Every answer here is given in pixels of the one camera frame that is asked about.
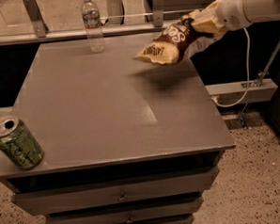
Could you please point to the brown chip bag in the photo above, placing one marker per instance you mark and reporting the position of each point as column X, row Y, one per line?
column 178, row 40

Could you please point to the top grey drawer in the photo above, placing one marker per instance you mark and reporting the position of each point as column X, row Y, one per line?
column 118, row 191

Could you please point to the clear plastic water bottle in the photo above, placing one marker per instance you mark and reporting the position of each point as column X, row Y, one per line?
column 92, row 24

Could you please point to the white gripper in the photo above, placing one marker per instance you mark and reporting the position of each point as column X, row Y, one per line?
column 231, row 12

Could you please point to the green soda can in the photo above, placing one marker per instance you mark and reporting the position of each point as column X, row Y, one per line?
column 18, row 143

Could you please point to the grey baseboard beam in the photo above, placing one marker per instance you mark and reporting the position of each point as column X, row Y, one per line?
column 241, row 92

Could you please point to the grey metal window rail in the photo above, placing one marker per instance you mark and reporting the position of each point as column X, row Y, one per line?
column 24, row 21

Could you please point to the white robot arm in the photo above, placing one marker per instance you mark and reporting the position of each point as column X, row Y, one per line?
column 259, row 11

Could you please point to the middle grey drawer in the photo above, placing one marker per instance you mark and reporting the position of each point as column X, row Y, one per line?
column 141, row 210

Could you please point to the grey drawer cabinet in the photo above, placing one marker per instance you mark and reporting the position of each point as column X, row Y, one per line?
column 101, row 117

